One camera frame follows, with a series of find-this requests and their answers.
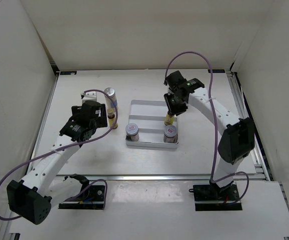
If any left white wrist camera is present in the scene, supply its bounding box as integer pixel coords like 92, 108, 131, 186
80, 91, 97, 104

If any short spice jar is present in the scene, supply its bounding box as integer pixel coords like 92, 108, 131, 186
125, 123, 139, 142
163, 124, 178, 144

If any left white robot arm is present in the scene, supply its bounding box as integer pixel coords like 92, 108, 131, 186
6, 100, 108, 225

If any white divided organizer tray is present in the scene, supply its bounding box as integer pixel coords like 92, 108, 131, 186
125, 99, 179, 149

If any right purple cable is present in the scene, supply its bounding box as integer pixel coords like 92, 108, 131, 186
164, 51, 250, 205

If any aluminium front rail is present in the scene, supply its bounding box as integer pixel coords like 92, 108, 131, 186
56, 173, 215, 181

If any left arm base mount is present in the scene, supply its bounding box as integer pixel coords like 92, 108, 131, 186
58, 174, 108, 210

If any tall white shaker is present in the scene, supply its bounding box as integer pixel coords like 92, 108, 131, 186
104, 87, 118, 112

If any yellow label bottle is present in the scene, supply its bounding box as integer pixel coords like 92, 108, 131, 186
107, 109, 118, 129
164, 112, 175, 126

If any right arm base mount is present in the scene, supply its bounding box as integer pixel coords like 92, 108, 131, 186
188, 184, 243, 212

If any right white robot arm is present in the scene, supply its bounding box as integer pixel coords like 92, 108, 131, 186
164, 71, 255, 200

